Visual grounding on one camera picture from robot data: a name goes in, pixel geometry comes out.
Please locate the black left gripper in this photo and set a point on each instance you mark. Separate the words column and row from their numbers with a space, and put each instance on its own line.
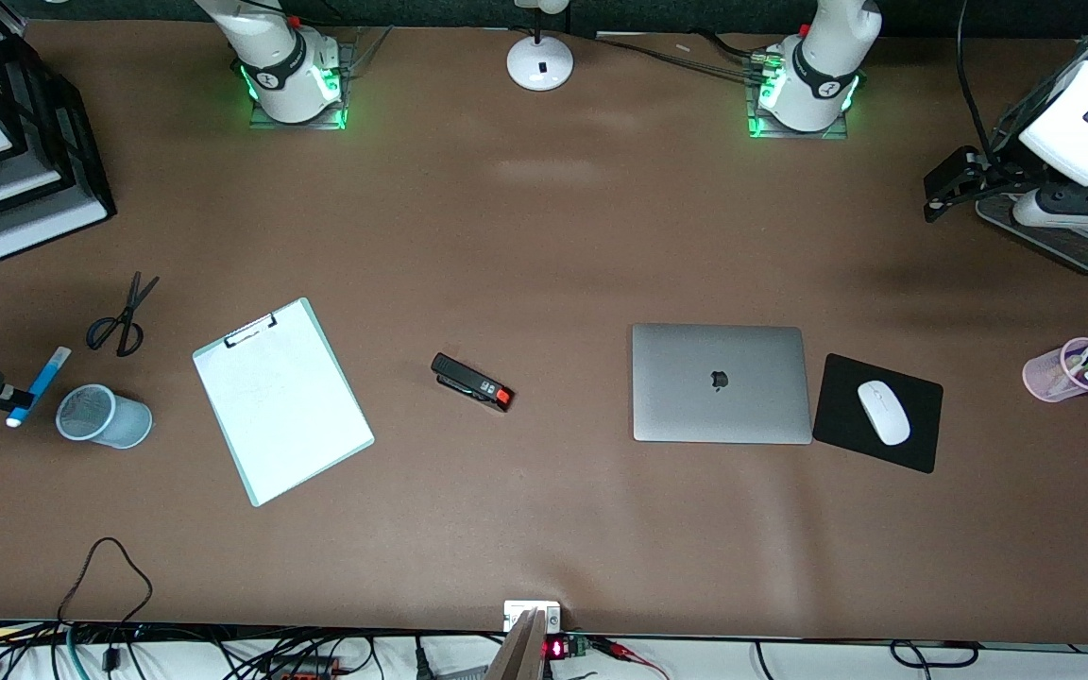
column 999, row 170

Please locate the blue marker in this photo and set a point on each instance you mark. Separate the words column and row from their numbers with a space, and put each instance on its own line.
column 51, row 364

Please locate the silver laptop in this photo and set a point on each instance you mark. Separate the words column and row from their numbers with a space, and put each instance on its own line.
column 723, row 378

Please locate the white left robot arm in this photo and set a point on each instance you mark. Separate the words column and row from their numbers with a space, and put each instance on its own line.
column 823, row 66

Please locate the light blue mesh pen cup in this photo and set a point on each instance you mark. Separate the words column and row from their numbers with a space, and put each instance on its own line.
column 128, row 420

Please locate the black blue scissors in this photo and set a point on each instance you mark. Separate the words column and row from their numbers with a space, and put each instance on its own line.
column 132, row 304

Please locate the pink mesh pen cup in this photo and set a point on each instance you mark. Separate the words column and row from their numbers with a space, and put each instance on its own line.
column 1040, row 378

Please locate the black stacked document tray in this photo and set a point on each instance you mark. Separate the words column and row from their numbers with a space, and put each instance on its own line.
column 81, row 189

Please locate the white computer mouse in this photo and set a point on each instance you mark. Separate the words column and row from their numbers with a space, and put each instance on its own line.
column 884, row 411

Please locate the black mouse pad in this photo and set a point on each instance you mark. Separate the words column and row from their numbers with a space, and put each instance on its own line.
column 837, row 425

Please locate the white paper sheet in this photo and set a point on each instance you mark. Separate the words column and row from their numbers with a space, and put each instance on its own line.
column 298, row 425

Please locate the mint green clipboard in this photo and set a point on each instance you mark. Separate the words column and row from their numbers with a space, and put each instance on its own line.
column 308, row 307

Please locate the white lamp base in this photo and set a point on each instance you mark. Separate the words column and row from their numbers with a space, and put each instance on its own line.
column 539, row 66

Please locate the black stapler with red end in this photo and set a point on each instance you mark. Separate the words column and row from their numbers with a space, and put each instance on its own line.
column 468, row 380

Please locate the small white box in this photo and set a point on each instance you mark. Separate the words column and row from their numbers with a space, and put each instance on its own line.
column 549, row 619

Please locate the red LED display module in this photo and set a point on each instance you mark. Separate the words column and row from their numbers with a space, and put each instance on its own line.
column 555, row 649

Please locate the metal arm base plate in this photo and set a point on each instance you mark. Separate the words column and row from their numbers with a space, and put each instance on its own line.
column 790, row 135
column 317, row 123

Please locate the grey brown camera post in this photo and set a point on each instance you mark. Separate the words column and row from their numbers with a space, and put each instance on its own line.
column 520, row 656

